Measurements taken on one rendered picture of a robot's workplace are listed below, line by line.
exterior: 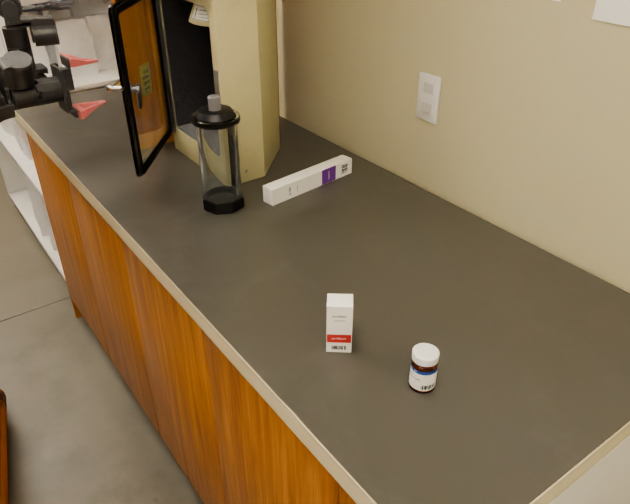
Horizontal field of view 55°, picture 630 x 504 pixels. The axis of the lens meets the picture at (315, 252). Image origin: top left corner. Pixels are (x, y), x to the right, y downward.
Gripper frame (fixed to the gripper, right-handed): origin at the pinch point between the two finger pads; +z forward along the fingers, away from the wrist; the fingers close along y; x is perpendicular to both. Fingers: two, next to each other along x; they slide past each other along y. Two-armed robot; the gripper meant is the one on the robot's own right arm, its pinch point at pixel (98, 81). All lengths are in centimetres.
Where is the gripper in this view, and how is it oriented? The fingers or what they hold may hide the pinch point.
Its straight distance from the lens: 157.6
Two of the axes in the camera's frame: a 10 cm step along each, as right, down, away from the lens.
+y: 0.0, -8.5, -5.2
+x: -6.1, -4.1, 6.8
